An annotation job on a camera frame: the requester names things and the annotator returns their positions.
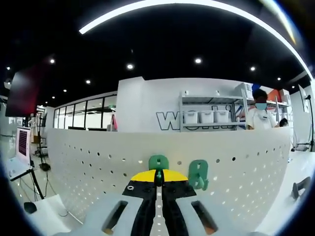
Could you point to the green hook assembly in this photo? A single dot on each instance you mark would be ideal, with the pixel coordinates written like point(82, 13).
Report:
point(197, 177)
point(153, 162)

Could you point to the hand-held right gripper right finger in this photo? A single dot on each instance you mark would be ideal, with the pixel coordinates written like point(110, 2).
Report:
point(177, 196)

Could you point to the black laptop stand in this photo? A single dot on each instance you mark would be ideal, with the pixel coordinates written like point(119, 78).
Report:
point(37, 184)

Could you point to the white metal shelf rack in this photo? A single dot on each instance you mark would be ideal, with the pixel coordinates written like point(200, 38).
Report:
point(209, 99)

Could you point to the white perforated mounting plate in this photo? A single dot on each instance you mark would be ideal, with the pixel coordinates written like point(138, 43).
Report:
point(98, 142)

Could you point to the round ceiling spotlights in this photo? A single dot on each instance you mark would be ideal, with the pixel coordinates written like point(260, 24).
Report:
point(198, 60)

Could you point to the large dark hanging screen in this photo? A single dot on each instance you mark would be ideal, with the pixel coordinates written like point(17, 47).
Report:
point(22, 93)

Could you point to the long ceiling light strip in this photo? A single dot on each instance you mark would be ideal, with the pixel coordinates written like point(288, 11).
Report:
point(137, 9)

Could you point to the white storage bin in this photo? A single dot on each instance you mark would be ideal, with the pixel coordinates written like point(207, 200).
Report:
point(206, 117)
point(192, 117)
point(221, 117)

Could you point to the pink hanging bag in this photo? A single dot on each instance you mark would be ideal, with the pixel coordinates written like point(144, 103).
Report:
point(114, 123)

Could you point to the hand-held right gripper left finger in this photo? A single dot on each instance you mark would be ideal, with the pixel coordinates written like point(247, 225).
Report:
point(142, 196)

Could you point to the white laptop with pink screen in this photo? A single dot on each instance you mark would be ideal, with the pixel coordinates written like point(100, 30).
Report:
point(23, 142)

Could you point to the black curved holder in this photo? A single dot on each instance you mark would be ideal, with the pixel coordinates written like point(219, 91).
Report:
point(299, 188)

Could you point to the black computer mouse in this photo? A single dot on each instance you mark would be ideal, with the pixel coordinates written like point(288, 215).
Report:
point(30, 207)

